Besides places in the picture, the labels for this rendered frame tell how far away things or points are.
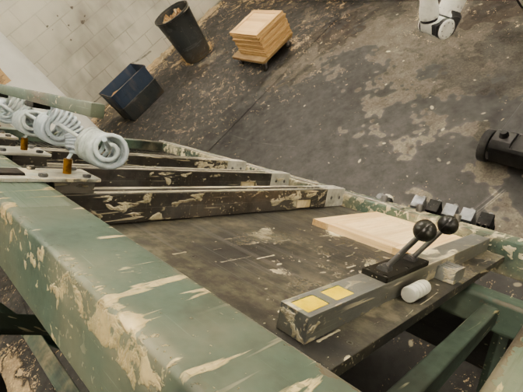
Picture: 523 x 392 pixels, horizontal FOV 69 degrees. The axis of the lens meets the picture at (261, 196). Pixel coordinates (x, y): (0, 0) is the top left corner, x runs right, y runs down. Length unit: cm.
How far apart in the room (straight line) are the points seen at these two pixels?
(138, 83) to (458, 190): 395
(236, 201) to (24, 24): 506
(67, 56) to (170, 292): 571
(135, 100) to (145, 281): 486
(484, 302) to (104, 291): 88
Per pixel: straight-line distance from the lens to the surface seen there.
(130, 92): 520
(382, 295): 70
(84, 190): 86
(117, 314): 35
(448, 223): 79
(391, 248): 104
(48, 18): 597
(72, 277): 42
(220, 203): 106
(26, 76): 452
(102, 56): 615
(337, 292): 61
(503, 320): 107
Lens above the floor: 210
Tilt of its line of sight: 43 degrees down
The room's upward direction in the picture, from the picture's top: 36 degrees counter-clockwise
